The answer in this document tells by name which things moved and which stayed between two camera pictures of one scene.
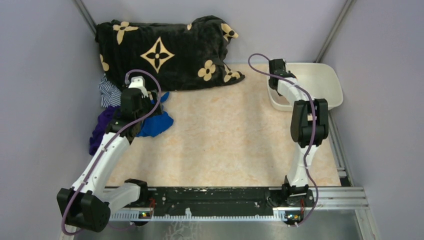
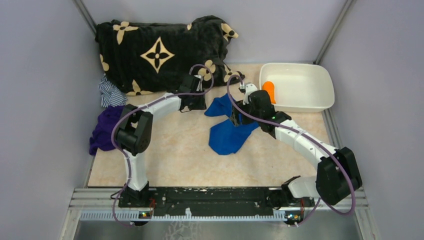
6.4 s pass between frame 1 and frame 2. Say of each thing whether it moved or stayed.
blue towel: moved
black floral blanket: stayed
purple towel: stayed
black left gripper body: moved
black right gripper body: moved
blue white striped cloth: stayed
